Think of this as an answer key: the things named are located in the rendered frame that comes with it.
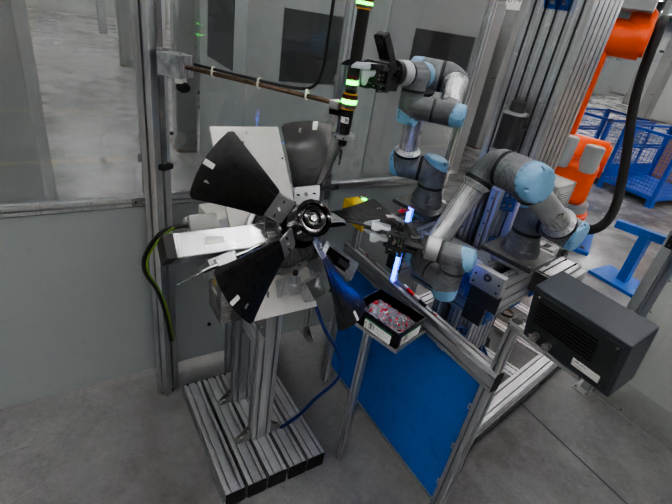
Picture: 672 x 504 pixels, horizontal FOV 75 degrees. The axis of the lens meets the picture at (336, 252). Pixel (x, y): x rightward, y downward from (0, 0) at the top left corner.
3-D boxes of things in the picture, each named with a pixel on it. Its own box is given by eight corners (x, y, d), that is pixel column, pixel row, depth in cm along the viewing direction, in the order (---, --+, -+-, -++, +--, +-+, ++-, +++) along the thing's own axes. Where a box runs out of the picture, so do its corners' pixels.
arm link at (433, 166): (442, 191, 198) (450, 162, 192) (413, 184, 200) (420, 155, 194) (444, 183, 209) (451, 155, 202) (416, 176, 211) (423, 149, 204)
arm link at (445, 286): (436, 283, 149) (445, 255, 144) (459, 301, 141) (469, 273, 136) (419, 287, 145) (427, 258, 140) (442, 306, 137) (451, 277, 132)
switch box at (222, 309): (229, 299, 190) (230, 255, 180) (241, 320, 180) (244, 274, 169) (208, 303, 186) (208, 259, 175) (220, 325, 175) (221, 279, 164)
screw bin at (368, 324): (348, 318, 160) (351, 302, 157) (377, 302, 171) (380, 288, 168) (395, 351, 148) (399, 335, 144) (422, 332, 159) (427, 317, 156)
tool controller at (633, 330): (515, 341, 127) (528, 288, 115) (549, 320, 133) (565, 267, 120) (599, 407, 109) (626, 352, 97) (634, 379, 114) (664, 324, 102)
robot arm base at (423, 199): (423, 195, 218) (428, 176, 214) (447, 207, 209) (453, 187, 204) (403, 199, 209) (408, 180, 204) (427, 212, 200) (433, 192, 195)
